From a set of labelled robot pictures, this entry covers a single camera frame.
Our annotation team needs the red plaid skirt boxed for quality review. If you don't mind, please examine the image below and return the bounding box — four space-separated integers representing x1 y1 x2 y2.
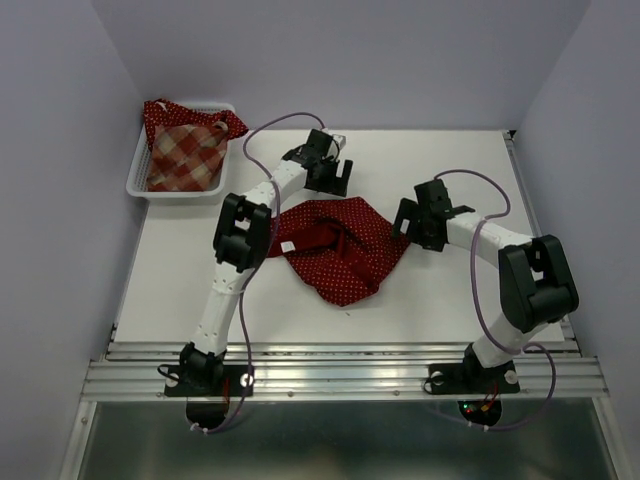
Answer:
146 122 228 193

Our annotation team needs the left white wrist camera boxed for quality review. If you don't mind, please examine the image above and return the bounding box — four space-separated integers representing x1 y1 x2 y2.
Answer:
326 131 346 150

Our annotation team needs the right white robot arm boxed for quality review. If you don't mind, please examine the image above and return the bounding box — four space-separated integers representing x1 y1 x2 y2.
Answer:
392 179 579 395

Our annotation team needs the red polka dot skirt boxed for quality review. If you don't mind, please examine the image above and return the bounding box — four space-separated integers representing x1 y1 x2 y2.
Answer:
268 197 410 307

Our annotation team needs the aluminium rail frame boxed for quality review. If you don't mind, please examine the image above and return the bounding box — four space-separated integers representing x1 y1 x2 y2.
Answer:
59 130 631 480

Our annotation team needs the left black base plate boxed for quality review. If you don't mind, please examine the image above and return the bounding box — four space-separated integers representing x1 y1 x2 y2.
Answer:
157 364 254 398

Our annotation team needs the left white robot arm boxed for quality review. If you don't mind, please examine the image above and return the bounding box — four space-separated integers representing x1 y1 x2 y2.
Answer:
167 129 353 397

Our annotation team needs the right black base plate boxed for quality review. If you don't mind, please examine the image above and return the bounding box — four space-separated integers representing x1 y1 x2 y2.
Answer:
422 361 520 396

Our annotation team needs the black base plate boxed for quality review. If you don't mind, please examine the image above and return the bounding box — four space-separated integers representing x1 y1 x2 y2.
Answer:
422 361 520 396
157 364 254 398

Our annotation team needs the white plastic basket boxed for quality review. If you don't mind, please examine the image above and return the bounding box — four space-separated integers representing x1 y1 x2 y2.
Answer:
126 103 240 201

